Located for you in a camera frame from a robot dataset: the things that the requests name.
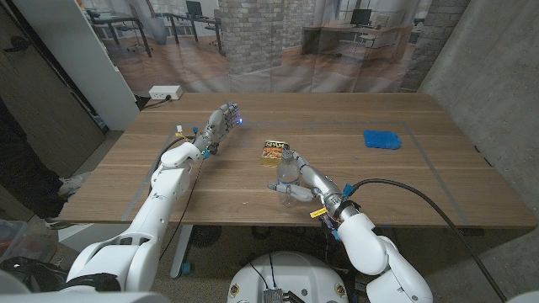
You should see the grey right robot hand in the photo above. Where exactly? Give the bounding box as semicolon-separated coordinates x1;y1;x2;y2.
267;150;354;219

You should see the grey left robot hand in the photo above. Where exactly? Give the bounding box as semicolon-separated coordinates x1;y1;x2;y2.
194;102;243;159

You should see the clear plastic water bottle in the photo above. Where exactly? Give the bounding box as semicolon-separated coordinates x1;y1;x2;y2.
275;149;302;207

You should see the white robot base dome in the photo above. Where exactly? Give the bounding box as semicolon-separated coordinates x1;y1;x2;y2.
227;251;350;303

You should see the spam can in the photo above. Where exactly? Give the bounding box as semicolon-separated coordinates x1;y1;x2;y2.
259;140;291;167

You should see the white power strip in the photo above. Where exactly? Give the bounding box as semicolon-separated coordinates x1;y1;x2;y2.
148;85;184;101

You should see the printed office backdrop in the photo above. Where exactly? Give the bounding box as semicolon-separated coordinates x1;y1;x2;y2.
77;0;471;93

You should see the black round floor grille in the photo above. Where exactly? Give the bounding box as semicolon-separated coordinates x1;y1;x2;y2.
189;226;223;248

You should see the white leaning panel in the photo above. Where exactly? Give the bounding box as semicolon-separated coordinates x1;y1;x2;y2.
12;0;141;131

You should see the person in dark trousers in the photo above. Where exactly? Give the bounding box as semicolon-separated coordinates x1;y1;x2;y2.
0;96;92;222

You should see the clear plastic storage bin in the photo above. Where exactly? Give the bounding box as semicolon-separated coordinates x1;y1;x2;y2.
0;218;58;264

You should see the black bag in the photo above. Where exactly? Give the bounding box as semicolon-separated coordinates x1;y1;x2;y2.
0;256;71;291

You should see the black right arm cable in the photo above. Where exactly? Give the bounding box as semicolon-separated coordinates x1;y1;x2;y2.
349;178;509;303

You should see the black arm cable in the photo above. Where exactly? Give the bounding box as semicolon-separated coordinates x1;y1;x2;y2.
149;135;195;194
349;178;509;303

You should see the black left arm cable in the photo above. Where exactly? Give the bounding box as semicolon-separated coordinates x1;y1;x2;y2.
149;135;195;194

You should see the black power strip cable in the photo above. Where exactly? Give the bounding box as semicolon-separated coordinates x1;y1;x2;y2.
136;95;172;109

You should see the black door handle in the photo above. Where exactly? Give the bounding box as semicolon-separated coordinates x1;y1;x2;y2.
3;35;30;54

